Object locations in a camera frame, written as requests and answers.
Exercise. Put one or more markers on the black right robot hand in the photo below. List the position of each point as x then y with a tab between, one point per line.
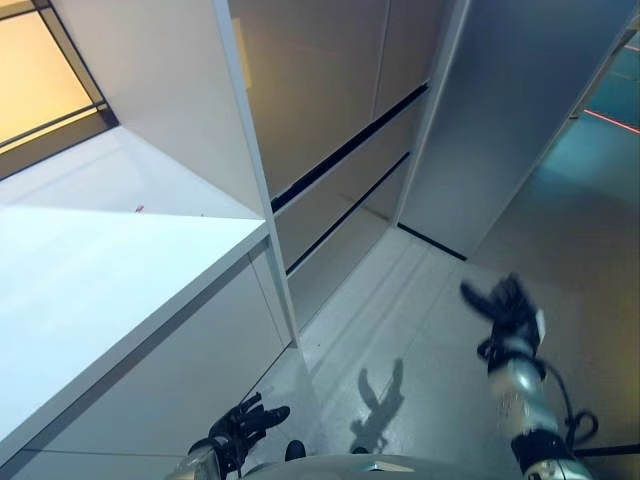
512	312

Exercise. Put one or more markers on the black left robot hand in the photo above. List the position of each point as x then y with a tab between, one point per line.
240	425

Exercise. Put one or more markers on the fridge drawer with white bin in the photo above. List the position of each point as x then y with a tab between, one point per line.
350	180

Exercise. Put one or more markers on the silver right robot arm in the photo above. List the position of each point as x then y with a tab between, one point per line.
525	395

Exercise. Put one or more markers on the steel fridge drawer front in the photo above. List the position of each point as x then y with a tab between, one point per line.
345	250

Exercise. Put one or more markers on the stainless steel fridge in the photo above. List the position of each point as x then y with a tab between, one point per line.
320	90

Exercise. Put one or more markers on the white fridge housing panel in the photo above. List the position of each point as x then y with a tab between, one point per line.
160	100

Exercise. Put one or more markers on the black left robot foot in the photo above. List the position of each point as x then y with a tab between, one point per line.
295	450

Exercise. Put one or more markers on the black robot foot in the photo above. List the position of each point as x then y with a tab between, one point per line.
295	450
360	450

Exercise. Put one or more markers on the black right robot foot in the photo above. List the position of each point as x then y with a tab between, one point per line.
360	450

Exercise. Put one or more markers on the grey robot torso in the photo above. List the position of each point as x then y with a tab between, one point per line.
380	470

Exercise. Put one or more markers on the tall silver cabinet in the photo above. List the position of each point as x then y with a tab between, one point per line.
500	115

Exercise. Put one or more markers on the white counter cabinet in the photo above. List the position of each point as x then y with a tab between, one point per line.
100	280

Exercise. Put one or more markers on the amber glass black frame window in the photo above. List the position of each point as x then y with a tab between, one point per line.
35	75

